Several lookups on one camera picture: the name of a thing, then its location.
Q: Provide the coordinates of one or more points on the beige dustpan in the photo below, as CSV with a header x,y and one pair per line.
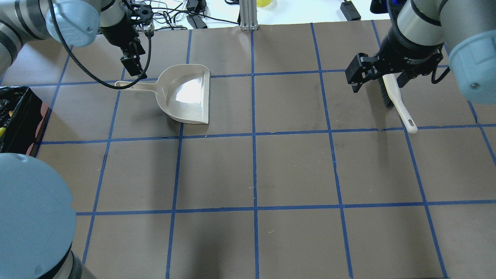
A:
x,y
182,92

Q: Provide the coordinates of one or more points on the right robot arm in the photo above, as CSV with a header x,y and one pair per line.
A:
x,y
434,37

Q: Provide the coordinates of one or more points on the black power adapter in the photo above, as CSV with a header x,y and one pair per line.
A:
x,y
349,10

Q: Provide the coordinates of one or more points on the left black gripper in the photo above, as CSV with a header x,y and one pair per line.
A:
x,y
117,34

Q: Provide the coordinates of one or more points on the beige hand brush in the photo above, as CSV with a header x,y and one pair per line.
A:
x,y
394,93

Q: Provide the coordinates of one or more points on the black bag lined bin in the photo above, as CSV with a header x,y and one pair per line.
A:
x,y
22,116

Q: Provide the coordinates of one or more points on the yellow tape roll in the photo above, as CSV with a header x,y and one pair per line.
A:
x,y
264,3

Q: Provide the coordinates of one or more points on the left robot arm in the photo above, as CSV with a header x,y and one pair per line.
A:
x,y
37,221

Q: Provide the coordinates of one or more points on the aluminium frame post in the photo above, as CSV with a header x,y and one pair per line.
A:
x,y
248,15

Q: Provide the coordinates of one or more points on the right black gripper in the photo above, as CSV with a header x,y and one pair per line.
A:
x,y
403,50

